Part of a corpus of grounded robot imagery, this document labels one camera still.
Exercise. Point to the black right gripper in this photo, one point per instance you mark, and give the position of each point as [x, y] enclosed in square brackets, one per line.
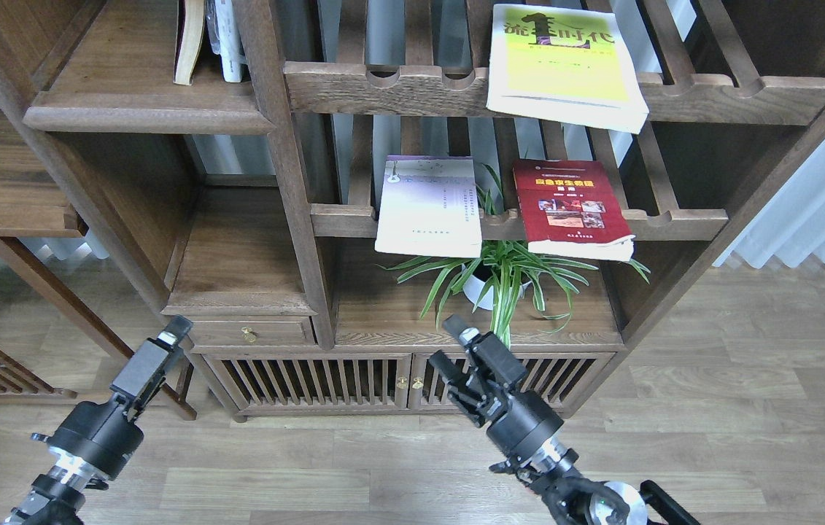
[521, 424]

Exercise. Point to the red cover book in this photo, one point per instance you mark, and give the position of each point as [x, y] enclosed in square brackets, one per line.
[569, 209]

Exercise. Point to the pale lavender cover book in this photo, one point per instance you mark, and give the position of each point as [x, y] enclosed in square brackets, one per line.
[429, 206]

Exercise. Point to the dark wooden bookshelf unit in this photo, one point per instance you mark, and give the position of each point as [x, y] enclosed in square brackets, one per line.
[252, 205]

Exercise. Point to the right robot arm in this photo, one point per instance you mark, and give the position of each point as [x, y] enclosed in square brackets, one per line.
[573, 499]

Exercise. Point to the green spider plant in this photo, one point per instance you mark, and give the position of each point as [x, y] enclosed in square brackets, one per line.
[554, 280]

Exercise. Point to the upright white book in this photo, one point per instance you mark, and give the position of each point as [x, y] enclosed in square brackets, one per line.
[225, 39]

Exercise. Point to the upright cream paged book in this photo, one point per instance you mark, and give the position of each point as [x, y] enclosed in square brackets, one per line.
[190, 31]

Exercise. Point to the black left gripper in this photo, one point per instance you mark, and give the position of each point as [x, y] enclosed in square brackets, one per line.
[94, 442]

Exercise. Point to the yellow green cover book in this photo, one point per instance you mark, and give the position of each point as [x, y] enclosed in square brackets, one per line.
[565, 65]

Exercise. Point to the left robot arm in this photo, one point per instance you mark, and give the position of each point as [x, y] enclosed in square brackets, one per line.
[52, 502]

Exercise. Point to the brass drawer knob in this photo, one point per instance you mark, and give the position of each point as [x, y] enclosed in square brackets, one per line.
[248, 335]

